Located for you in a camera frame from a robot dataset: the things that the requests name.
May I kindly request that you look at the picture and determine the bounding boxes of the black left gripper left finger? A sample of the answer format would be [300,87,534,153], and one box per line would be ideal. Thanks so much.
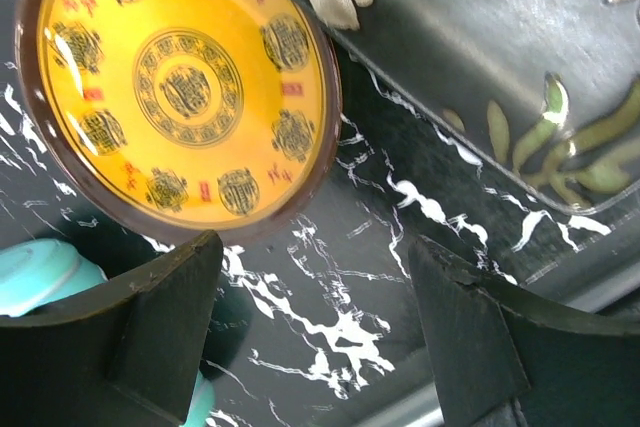
[1,231,223,426]

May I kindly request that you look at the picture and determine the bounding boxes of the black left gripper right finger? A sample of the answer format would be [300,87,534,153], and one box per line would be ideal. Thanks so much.
[408,240,639,426]

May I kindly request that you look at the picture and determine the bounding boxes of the yellow patterned small plate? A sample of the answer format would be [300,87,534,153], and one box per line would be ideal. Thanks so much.
[16,0,342,243]

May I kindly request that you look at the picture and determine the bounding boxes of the black floral square plate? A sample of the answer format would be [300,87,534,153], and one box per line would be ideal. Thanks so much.
[296,0,639,213]

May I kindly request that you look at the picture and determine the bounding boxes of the teal cat ear headphones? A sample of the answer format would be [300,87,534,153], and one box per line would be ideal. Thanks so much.
[1,239,215,426]

